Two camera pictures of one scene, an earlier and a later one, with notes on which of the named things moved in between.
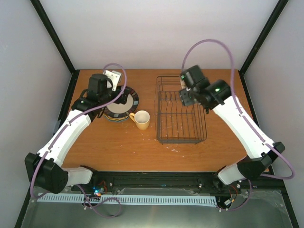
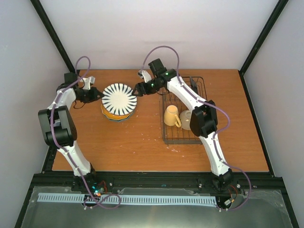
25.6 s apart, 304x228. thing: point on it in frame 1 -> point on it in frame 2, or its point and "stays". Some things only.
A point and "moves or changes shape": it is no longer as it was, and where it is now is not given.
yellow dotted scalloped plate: [116, 118] stays
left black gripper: [123, 100] -> [94, 91]
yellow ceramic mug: [141, 118] -> [171, 117]
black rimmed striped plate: [118, 110] moves or changes shape
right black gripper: [185, 100] -> [144, 91]
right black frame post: [280, 6] stays
